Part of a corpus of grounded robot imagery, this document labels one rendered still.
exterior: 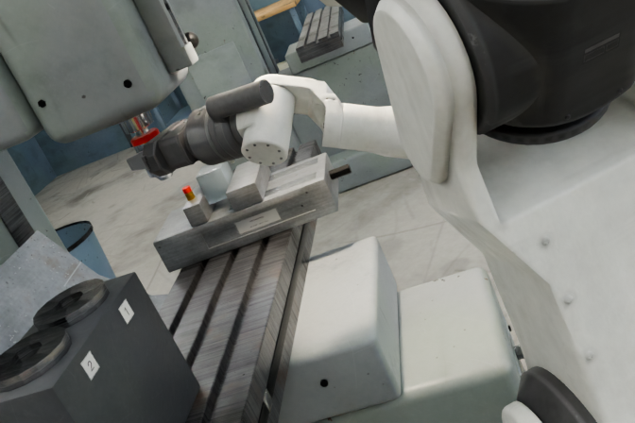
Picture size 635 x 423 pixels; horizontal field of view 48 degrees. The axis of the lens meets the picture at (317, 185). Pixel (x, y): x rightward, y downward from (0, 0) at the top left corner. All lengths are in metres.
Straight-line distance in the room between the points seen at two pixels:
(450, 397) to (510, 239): 0.68
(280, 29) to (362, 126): 6.75
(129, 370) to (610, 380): 0.52
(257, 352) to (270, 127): 0.31
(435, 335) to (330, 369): 0.22
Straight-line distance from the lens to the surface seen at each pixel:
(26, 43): 1.06
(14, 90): 1.10
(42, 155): 8.89
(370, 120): 0.98
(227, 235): 1.33
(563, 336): 0.52
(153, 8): 1.07
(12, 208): 1.45
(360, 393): 1.11
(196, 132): 1.04
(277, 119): 0.98
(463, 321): 1.23
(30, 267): 1.41
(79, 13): 1.02
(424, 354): 1.19
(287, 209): 1.29
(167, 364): 0.92
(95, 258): 3.40
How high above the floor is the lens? 1.46
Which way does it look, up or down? 19 degrees down
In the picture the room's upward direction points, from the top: 24 degrees counter-clockwise
